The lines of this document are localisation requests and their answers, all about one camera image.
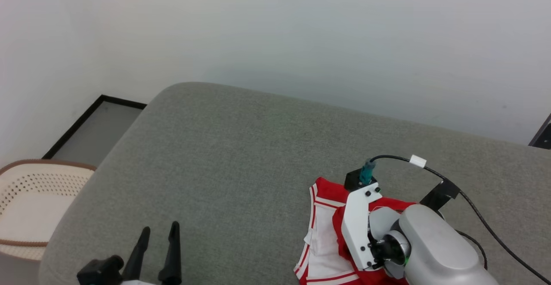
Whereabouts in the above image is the red and white garment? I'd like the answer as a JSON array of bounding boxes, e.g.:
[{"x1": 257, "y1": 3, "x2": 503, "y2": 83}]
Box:
[{"x1": 294, "y1": 177, "x2": 416, "y2": 285}]

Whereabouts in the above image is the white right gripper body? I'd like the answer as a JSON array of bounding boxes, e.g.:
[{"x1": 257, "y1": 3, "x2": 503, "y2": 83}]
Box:
[{"x1": 341, "y1": 183, "x2": 384, "y2": 272}]

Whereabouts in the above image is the black baseboard strip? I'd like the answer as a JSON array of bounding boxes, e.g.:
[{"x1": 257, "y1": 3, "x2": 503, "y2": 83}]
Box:
[{"x1": 42, "y1": 94, "x2": 148, "y2": 161}]

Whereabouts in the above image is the dark metal wall post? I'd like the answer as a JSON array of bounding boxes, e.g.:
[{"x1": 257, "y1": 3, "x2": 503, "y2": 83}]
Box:
[{"x1": 529, "y1": 113, "x2": 551, "y2": 150}]

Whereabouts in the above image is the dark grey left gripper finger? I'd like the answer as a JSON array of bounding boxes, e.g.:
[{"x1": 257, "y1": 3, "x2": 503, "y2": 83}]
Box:
[
  {"x1": 158, "y1": 221, "x2": 182, "y2": 285},
  {"x1": 123, "y1": 227, "x2": 151, "y2": 282}
]

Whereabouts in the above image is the cream perforated laundry basket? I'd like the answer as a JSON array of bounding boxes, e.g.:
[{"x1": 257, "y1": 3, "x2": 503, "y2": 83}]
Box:
[{"x1": 0, "y1": 159, "x2": 97, "y2": 262}]

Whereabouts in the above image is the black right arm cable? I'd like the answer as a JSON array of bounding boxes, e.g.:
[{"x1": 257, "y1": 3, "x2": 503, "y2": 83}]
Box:
[{"x1": 359, "y1": 155, "x2": 551, "y2": 285}]

